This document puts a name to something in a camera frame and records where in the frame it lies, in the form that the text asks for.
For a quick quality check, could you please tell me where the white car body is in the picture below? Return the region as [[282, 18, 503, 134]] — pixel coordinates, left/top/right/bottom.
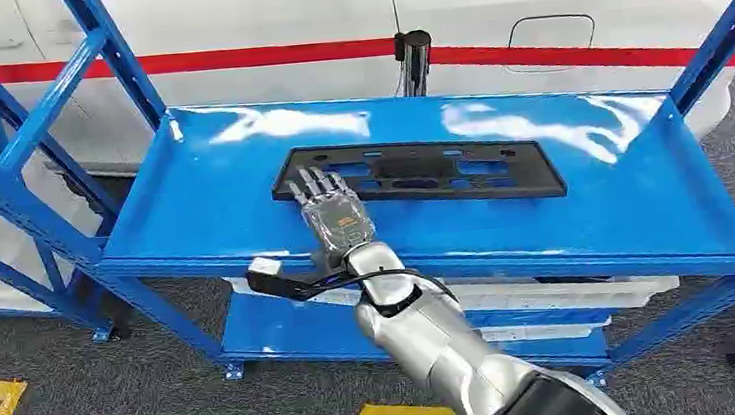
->
[[0, 0, 735, 321]]

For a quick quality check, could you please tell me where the black plastic panel with cutouts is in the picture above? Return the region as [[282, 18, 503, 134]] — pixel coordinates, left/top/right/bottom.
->
[[267, 123, 569, 224]]

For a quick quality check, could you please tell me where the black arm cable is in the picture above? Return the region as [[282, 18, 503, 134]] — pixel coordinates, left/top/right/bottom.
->
[[293, 261, 461, 325]]

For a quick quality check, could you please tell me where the large white plastic bin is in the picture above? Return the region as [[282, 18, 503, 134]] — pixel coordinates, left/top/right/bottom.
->
[[223, 237, 683, 346]]

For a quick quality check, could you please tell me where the white lattice rim bin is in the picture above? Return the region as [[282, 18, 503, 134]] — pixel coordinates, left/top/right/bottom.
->
[[477, 315, 614, 348]]

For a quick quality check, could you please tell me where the red barrier belt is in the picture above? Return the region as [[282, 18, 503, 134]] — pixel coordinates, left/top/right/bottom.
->
[[0, 28, 399, 92], [428, 19, 735, 98]]

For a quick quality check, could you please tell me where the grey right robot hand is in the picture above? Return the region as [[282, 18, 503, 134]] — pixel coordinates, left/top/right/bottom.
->
[[287, 160, 380, 271]]

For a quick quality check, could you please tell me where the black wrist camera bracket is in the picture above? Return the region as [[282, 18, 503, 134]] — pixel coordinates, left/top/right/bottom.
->
[[245, 260, 351, 308]]

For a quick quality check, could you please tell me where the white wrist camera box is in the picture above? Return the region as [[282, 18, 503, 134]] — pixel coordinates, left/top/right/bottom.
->
[[247, 254, 284, 279]]

